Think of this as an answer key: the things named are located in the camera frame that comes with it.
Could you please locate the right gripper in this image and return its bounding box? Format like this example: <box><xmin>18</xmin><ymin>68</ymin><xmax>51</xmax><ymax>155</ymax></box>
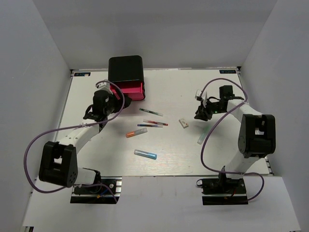
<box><xmin>194</xmin><ymin>98</ymin><xmax>225</xmax><ymax>121</ymax></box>

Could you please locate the pink top drawer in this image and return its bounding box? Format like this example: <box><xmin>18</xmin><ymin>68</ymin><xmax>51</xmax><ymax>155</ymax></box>
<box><xmin>114</xmin><ymin>81</ymin><xmax>143</xmax><ymax>94</ymax></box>

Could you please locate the pink drawer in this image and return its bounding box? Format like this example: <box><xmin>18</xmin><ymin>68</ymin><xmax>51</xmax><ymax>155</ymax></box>
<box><xmin>114</xmin><ymin>81</ymin><xmax>143</xmax><ymax>94</ymax></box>
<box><xmin>126</xmin><ymin>92</ymin><xmax>145</xmax><ymax>101</ymax></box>

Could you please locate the green highlighter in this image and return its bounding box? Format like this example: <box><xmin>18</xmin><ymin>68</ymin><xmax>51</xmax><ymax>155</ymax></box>
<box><xmin>197</xmin><ymin>126</ymin><xmax>209</xmax><ymax>145</ymax></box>

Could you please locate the white eraser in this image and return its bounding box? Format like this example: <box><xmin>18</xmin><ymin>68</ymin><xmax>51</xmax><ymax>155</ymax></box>
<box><xmin>179</xmin><ymin>118</ymin><xmax>189</xmax><ymax>129</ymax></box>

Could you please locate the orange highlighter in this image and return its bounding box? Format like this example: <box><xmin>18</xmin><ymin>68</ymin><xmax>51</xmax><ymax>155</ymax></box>
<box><xmin>126</xmin><ymin>128</ymin><xmax>148</xmax><ymax>138</ymax></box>

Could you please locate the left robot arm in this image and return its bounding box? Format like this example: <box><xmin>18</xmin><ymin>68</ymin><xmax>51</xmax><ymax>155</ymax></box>
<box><xmin>39</xmin><ymin>90</ymin><xmax>132</xmax><ymax>193</ymax></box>

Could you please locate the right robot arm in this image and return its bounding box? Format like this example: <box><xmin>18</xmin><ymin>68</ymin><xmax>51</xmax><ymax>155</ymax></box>
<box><xmin>194</xmin><ymin>85</ymin><xmax>276</xmax><ymax>193</ymax></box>

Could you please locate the pink bottom drawer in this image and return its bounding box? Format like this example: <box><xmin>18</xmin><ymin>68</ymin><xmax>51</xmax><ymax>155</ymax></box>
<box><xmin>126</xmin><ymin>92</ymin><xmax>145</xmax><ymax>101</ymax></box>

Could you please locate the blue pen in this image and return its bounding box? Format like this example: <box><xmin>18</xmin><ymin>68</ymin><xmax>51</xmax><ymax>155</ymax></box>
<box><xmin>137</xmin><ymin>124</ymin><xmax>163</xmax><ymax>128</ymax></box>

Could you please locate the black drawer cabinet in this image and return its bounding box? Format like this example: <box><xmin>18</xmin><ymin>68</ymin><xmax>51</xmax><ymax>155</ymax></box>
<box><xmin>108</xmin><ymin>55</ymin><xmax>145</xmax><ymax>94</ymax></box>

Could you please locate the red pen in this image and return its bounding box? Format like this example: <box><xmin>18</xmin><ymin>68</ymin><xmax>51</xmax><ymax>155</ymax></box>
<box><xmin>143</xmin><ymin>119</ymin><xmax>169</xmax><ymax>126</ymax></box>

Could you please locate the green pen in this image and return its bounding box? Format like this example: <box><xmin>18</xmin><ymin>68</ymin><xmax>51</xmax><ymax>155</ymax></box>
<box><xmin>139</xmin><ymin>108</ymin><xmax>163</xmax><ymax>116</ymax></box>

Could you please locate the blue highlighter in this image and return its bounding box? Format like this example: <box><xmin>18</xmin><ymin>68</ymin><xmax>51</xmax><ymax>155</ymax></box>
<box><xmin>134</xmin><ymin>149</ymin><xmax>157</xmax><ymax>160</ymax></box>

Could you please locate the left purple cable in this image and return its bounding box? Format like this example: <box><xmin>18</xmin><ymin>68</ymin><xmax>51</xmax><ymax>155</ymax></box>
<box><xmin>26</xmin><ymin>79</ymin><xmax>126</xmax><ymax>203</ymax></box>

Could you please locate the purple cable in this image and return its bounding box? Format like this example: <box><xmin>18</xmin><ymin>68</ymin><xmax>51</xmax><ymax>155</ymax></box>
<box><xmin>26</xmin><ymin>79</ymin><xmax>126</xmax><ymax>203</ymax></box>
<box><xmin>200</xmin><ymin>78</ymin><xmax>266</xmax><ymax>203</ymax></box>

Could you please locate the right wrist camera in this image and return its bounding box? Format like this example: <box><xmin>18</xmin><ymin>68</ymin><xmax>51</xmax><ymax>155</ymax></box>
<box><xmin>195</xmin><ymin>89</ymin><xmax>208</xmax><ymax>102</ymax></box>

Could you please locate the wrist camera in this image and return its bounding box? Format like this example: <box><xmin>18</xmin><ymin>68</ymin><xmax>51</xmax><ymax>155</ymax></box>
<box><xmin>195</xmin><ymin>89</ymin><xmax>208</xmax><ymax>102</ymax></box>
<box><xmin>95</xmin><ymin>82</ymin><xmax>111</xmax><ymax>91</ymax></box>

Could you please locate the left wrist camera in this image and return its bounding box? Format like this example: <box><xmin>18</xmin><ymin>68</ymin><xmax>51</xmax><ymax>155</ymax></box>
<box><xmin>95</xmin><ymin>82</ymin><xmax>111</xmax><ymax>91</ymax></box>

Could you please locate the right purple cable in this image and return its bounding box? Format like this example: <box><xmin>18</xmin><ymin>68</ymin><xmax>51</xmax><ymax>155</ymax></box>
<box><xmin>200</xmin><ymin>78</ymin><xmax>266</xmax><ymax>203</ymax></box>

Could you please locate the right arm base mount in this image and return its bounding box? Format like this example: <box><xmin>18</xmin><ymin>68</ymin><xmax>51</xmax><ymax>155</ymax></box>
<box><xmin>196</xmin><ymin>178</ymin><xmax>248</xmax><ymax>206</ymax></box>

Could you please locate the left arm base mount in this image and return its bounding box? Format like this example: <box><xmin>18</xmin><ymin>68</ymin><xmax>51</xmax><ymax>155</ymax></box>
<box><xmin>70</xmin><ymin>177</ymin><xmax>122</xmax><ymax>204</ymax></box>

